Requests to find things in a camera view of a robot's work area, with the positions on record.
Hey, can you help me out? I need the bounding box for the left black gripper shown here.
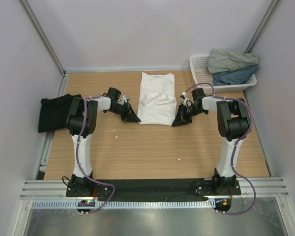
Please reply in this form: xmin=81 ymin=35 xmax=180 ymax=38
xmin=109 ymin=102 xmax=141 ymax=123

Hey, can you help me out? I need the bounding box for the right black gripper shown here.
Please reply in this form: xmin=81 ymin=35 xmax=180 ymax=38
xmin=172 ymin=103 xmax=207 ymax=127

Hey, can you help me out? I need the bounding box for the white t shirt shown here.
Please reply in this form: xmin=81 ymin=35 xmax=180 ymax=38
xmin=137 ymin=72 xmax=177 ymax=126

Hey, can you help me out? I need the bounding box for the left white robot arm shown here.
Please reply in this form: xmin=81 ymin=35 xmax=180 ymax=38
xmin=66 ymin=88 xmax=141 ymax=197

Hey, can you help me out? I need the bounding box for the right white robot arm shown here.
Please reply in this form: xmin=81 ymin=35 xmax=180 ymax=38
xmin=172 ymin=88 xmax=253 ymax=196

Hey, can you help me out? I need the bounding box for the white plastic laundry basket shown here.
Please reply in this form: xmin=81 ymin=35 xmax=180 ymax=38
xmin=189 ymin=54 xmax=257 ymax=93

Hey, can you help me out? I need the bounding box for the grey t shirt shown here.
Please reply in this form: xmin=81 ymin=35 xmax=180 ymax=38
xmin=207 ymin=49 xmax=259 ymax=74

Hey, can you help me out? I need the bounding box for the teal blue t shirt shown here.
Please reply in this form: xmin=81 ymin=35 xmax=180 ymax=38
xmin=213 ymin=65 xmax=259 ymax=86

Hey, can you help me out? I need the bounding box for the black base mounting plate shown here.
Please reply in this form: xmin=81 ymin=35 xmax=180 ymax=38
xmin=62 ymin=177 xmax=241 ymax=202

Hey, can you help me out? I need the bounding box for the black folded t shirt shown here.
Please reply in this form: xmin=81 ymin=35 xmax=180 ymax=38
xmin=38 ymin=94 xmax=81 ymax=133

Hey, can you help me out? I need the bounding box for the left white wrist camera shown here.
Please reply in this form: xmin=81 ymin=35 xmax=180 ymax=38
xmin=118 ymin=95 xmax=130 ymax=105

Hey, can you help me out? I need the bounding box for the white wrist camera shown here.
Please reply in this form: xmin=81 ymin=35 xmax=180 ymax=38
xmin=180 ymin=91 xmax=193 ymax=107
xmin=118 ymin=95 xmax=130 ymax=105

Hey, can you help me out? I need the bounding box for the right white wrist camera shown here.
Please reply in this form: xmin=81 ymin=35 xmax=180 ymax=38
xmin=180 ymin=91 xmax=193 ymax=107

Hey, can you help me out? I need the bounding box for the right aluminium corner post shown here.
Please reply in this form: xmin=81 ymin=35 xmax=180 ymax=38
xmin=244 ymin=0 xmax=282 ymax=53

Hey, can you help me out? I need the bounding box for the aluminium corner post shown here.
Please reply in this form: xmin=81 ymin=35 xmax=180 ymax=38
xmin=244 ymin=0 xmax=282 ymax=53
xmin=19 ymin=0 xmax=66 ymax=77

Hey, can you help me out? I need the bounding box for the aluminium front frame rail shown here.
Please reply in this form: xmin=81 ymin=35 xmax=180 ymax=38
xmin=21 ymin=177 xmax=288 ymax=202

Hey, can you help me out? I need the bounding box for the slotted grey cable duct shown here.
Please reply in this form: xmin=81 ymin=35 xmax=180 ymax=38
xmin=31 ymin=199 xmax=215 ymax=209

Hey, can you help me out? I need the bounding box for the left aluminium corner post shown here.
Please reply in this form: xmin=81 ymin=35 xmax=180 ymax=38
xmin=19 ymin=0 xmax=66 ymax=77

